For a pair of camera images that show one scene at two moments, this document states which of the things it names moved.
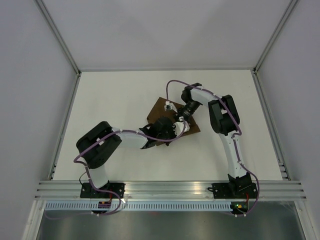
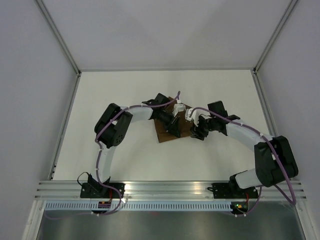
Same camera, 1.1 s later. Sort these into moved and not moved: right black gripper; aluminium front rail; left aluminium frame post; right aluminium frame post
Moved: right black gripper
Not moved: aluminium front rail; right aluminium frame post; left aluminium frame post
